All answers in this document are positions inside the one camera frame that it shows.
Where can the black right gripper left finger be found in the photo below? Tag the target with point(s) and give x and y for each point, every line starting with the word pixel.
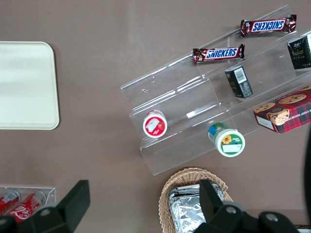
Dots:
pixel 73 204

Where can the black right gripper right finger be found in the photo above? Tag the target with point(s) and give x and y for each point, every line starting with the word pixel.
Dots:
pixel 211 206

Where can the foil wrapped sandwich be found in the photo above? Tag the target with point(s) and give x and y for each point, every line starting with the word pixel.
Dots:
pixel 187 213
pixel 187 189

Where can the woven wicker basket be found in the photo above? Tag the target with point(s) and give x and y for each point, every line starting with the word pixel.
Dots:
pixel 170 194

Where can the cream plastic tray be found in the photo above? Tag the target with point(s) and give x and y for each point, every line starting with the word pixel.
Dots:
pixel 26 97

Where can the clear acrylic can holder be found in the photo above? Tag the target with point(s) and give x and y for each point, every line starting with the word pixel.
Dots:
pixel 49 193

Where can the red cola can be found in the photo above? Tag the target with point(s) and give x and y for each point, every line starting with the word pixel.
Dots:
pixel 8 200
pixel 24 208

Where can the green sunflower lid yogurt cup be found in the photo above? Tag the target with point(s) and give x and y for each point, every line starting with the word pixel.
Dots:
pixel 228 142

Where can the red lid yogurt cup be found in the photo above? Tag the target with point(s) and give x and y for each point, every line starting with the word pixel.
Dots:
pixel 155 125

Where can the clear acrylic tiered shelf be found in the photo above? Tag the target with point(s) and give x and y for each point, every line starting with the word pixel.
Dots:
pixel 189 102

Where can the red tartan cookie box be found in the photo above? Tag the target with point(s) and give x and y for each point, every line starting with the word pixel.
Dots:
pixel 286 111

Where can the dark green drink carton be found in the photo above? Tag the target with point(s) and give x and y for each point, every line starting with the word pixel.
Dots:
pixel 300 53
pixel 239 82

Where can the Snickers chocolate bar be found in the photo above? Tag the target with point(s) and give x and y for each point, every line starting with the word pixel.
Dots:
pixel 267 25
pixel 218 54

